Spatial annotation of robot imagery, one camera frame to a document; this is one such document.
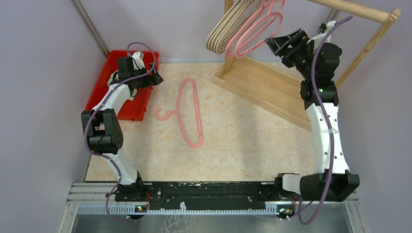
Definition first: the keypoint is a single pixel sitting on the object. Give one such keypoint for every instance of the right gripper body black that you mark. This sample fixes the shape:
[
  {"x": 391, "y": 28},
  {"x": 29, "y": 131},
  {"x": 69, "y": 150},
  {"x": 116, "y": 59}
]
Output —
[{"x": 298, "y": 57}]

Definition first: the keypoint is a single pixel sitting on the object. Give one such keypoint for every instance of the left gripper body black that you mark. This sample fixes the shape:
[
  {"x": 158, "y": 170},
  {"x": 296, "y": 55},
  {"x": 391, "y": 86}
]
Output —
[{"x": 143, "y": 83}]

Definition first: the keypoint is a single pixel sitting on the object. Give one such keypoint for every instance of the pink plastic hanger front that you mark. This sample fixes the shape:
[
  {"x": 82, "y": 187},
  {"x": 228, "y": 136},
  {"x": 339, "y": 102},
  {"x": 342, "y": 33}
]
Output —
[{"x": 267, "y": 6}]

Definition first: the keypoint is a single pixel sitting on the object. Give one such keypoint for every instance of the pink plastic hanger back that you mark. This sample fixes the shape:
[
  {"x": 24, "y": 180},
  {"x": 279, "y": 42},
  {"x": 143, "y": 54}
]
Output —
[{"x": 253, "y": 37}]

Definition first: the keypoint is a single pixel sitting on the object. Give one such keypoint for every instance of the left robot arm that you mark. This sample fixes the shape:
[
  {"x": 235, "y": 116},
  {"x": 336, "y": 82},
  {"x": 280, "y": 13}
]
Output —
[{"x": 102, "y": 132}]

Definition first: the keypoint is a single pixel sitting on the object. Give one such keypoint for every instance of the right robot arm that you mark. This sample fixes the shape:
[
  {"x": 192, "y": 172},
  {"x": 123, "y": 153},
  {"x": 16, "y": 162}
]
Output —
[{"x": 332, "y": 179}]

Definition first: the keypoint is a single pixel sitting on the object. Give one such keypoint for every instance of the red plastic bin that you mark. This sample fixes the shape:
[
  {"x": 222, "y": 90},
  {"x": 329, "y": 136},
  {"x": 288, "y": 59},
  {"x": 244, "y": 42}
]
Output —
[{"x": 132, "y": 110}]

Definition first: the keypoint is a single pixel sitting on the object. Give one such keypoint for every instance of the wooden hanger rack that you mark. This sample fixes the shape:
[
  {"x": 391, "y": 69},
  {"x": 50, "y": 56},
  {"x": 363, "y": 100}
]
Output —
[{"x": 276, "y": 91}]

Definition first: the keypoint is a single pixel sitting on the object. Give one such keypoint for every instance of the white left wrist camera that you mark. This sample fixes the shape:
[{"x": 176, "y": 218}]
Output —
[{"x": 138, "y": 60}]

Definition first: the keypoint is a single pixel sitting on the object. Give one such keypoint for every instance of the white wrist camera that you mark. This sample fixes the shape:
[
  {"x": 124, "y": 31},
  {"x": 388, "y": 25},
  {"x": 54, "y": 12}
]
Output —
[
  {"x": 324, "y": 28},
  {"x": 138, "y": 60}
]

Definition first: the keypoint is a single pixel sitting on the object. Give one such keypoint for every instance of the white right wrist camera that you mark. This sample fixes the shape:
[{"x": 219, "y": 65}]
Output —
[{"x": 324, "y": 28}]

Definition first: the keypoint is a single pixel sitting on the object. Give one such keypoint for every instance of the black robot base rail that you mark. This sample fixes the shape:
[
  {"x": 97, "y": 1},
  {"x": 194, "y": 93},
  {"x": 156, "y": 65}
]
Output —
[{"x": 204, "y": 196}]

